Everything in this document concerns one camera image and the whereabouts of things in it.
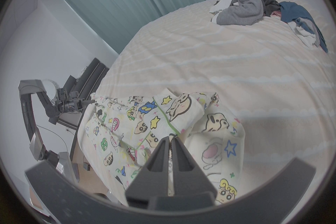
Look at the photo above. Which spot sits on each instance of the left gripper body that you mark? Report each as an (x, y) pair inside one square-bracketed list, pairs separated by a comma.
[(74, 105)]

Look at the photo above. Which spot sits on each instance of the white printed pyjama top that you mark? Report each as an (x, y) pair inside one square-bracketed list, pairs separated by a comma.
[(126, 125)]

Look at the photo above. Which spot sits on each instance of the pile of clothes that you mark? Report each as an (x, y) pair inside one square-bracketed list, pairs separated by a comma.
[(241, 10)]

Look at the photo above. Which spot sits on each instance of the dark grey chest of drawers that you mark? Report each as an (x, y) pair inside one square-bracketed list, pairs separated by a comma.
[(97, 70)]

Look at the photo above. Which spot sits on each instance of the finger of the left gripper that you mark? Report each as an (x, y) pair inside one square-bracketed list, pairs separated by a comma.
[(88, 101)]

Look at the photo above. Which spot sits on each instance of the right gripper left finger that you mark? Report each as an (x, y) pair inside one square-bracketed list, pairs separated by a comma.
[(154, 178)]

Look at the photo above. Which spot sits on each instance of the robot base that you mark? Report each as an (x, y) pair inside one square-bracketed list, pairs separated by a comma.
[(67, 165)]

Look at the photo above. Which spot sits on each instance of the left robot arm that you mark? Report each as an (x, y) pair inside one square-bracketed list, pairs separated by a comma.
[(31, 86)]

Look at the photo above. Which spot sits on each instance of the dark grey dressing table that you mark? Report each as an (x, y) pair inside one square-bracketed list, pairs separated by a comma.
[(70, 83)]

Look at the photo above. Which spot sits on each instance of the dark blue garment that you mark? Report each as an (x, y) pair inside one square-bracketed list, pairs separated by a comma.
[(294, 13)]

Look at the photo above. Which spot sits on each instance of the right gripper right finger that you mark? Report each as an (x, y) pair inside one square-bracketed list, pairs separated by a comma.
[(189, 178)]

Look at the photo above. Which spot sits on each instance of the round white-framed mirror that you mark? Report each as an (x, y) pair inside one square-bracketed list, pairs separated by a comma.
[(49, 86)]

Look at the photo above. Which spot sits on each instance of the black power adapter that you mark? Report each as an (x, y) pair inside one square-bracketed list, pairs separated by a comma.
[(86, 166)]

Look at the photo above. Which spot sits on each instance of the bed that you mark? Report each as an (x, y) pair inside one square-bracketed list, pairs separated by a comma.
[(210, 60)]

